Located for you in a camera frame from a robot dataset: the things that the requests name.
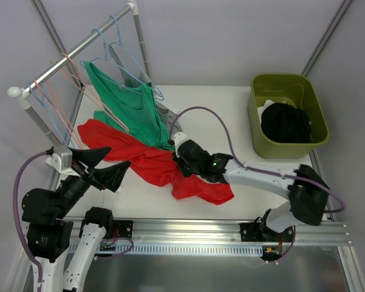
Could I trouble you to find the blue hanger under grey top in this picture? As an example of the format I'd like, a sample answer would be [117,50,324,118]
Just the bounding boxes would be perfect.
[107,15,153,86]

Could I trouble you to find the silver clothes rack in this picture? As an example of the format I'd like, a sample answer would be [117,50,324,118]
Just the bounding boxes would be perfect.
[7,1,151,146]

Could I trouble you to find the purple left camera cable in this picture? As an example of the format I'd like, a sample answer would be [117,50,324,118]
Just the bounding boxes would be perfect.
[12,150,54,292]

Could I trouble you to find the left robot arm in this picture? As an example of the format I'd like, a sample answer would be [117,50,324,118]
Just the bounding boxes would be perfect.
[13,145,134,291]

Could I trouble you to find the olive green plastic basket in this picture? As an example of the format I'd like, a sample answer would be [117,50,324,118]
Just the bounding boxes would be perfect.
[247,74,330,159]

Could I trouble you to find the green tank top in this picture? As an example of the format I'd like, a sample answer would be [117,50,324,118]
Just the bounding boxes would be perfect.
[84,61,173,150]

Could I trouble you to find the white tank top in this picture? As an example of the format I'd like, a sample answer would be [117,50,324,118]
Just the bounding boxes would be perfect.
[257,100,274,122]

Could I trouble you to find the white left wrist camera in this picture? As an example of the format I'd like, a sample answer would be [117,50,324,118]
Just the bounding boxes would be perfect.
[45,145,77,176]

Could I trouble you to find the grey tank top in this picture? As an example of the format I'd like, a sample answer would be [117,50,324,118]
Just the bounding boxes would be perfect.
[108,44,183,134]

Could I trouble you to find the light blue wire hanger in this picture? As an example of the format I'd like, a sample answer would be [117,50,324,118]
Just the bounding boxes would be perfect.
[30,86,70,146]

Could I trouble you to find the aluminium rail with cable duct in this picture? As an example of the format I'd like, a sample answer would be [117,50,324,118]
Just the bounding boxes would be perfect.
[69,216,353,265]

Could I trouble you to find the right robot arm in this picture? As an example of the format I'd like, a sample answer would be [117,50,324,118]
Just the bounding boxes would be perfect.
[173,138,329,242]

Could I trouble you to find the black tank top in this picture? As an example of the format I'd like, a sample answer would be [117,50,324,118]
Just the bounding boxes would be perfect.
[261,103,311,144]

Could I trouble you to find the red tank top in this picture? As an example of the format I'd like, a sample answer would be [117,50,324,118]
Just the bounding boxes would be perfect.
[77,119,234,205]

